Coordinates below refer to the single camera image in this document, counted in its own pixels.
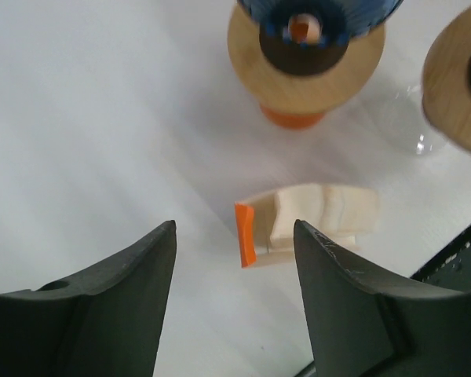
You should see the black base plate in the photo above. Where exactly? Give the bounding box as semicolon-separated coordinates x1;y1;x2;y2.
411;225;471;291

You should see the coffee filter pack orange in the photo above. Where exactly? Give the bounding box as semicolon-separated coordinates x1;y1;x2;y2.
234;183;381;270

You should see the clear glass carafe brown collar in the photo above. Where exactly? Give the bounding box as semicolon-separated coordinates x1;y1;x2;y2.
373;85;447;156

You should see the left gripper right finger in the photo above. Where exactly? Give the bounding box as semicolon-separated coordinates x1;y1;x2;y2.
294;221;471;376

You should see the orange glass carafe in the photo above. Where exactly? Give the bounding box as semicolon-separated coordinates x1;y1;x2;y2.
260;104;325;130

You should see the wooden dripper ring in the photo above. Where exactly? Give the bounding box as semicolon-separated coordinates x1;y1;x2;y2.
226;7;388;117
420;7;471;160

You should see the blue glass dripper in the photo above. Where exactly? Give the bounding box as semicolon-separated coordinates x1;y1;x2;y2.
238;0;402;49

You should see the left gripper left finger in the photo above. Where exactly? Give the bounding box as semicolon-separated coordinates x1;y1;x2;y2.
0;221;177;376

